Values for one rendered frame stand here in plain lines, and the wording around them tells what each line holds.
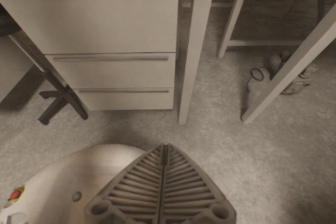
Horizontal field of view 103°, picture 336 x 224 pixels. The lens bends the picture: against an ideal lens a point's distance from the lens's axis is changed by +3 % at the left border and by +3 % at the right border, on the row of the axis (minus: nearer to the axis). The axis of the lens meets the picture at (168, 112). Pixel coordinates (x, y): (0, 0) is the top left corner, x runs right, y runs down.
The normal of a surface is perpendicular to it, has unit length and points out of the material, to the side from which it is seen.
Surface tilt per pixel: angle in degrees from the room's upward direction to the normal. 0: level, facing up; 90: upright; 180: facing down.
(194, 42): 90
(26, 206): 0
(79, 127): 0
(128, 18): 90
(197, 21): 90
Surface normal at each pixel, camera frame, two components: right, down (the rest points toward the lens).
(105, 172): -0.03, 0.56
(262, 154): 0.00, -0.57
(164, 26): 0.02, 0.82
